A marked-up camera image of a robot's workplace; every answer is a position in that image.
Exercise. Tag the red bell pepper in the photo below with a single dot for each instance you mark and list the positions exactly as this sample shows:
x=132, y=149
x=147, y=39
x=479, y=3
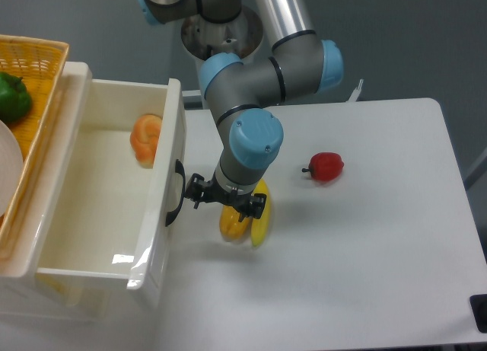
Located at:
x=324, y=166

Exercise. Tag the yellow woven basket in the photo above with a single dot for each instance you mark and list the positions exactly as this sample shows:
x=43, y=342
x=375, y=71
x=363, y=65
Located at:
x=40, y=64

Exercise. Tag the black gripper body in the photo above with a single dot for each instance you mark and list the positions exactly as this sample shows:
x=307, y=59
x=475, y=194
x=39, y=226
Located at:
x=222, y=190

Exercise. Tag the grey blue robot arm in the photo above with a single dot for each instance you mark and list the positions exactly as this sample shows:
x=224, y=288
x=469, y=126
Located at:
x=248, y=63

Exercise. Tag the white table bracket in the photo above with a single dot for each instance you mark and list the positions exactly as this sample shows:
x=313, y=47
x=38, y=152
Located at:
x=356, y=93

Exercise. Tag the yellow banana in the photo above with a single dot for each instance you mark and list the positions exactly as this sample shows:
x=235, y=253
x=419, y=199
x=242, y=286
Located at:
x=259, y=227

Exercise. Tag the yellow bell pepper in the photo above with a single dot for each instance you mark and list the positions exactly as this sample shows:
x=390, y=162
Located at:
x=230, y=225

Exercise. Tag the black corner object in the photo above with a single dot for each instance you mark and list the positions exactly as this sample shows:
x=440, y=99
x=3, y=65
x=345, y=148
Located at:
x=478, y=304

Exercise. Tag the orange bread roll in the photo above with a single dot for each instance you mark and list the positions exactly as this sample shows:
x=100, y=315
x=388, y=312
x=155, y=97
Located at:
x=144, y=139

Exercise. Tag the green bell pepper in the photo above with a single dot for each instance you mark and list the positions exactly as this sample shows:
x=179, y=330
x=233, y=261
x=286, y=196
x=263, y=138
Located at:
x=16, y=101

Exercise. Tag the white top drawer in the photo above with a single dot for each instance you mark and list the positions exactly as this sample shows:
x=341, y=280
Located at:
x=146, y=200

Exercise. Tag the white drawer cabinet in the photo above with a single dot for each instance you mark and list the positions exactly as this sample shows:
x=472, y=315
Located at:
x=45, y=214

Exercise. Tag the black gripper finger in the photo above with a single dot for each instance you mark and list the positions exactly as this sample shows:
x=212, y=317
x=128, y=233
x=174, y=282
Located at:
x=198, y=190
x=251, y=205

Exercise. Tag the white plate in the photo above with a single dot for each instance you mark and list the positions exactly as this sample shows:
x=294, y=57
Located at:
x=12, y=164

